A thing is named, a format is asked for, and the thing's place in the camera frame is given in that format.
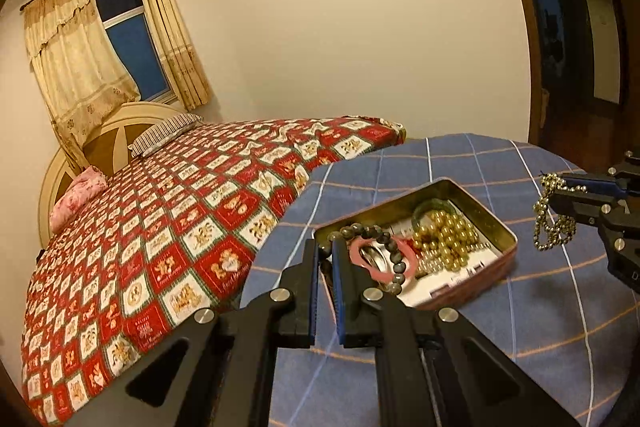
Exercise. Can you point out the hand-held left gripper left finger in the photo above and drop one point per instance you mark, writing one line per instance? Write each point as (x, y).
(313, 307)

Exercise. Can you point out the cream wooden headboard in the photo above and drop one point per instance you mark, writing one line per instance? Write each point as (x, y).
(140, 109)

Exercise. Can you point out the blue plaid tablecloth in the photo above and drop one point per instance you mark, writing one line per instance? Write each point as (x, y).
(500, 357)

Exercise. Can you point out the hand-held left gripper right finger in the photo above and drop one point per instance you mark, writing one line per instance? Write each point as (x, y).
(340, 307)

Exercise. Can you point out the narrow yellow curtain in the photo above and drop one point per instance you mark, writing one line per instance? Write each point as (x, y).
(175, 37)

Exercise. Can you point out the silver bangle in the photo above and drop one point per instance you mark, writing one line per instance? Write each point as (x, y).
(381, 257)

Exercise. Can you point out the bed with red patterned quilt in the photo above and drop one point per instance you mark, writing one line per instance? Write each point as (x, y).
(175, 232)

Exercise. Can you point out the pink bangle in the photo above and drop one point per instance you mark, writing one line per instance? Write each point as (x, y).
(356, 257)

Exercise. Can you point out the striped pillow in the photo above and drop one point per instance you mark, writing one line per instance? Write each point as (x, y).
(165, 132)

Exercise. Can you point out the brown wooden door frame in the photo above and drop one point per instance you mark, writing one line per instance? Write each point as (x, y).
(532, 57)

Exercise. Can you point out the metal tin box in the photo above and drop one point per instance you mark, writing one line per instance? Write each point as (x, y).
(390, 205)

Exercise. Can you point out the window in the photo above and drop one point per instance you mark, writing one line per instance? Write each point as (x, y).
(135, 52)

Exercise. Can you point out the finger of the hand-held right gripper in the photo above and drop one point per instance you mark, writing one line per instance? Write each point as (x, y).
(600, 184)
(580, 207)

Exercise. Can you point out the pink floral pillow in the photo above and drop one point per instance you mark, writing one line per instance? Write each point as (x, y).
(75, 197)

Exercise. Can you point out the wide yellow curtain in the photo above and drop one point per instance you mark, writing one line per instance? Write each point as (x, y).
(80, 67)

